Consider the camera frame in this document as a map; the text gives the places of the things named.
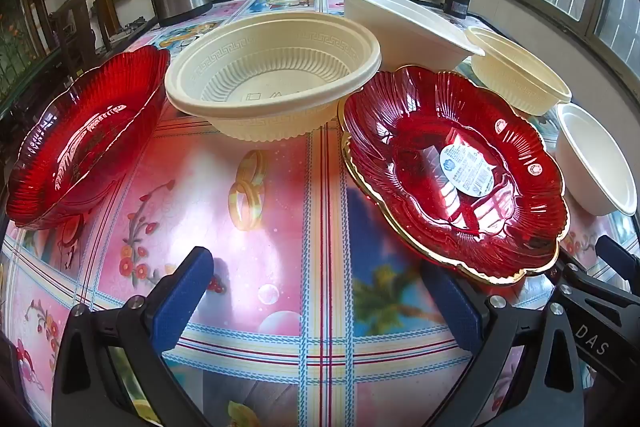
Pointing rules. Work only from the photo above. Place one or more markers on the framed flower painting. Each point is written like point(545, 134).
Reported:
point(15, 37)

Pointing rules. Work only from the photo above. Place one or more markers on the large white bowl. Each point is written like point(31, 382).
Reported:
point(400, 22)

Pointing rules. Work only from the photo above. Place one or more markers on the large cream patterned bowl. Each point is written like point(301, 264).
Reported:
point(260, 72)

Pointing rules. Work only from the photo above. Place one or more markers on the red ribbed plate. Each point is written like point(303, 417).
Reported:
point(75, 147)

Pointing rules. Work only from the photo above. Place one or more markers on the red plate with white sticker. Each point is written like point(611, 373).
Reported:
point(425, 157)

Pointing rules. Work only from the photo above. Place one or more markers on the red gold-rimmed plate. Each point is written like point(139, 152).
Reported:
point(505, 277)

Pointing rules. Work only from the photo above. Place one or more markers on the small cream bowl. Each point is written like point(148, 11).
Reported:
point(520, 77)

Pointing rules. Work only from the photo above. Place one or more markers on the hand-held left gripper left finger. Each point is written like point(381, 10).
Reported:
point(182, 302)

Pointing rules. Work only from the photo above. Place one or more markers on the printed plastic tablecloth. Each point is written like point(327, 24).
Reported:
point(300, 217)

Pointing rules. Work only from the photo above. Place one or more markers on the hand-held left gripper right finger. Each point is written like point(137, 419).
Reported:
point(457, 312)

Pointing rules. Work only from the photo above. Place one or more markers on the small white bowl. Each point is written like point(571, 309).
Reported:
point(595, 157)

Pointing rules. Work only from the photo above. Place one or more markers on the dark wooden chair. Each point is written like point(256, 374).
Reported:
point(75, 27)

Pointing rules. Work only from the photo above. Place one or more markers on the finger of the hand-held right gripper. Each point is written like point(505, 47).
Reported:
point(595, 337)
point(617, 254)

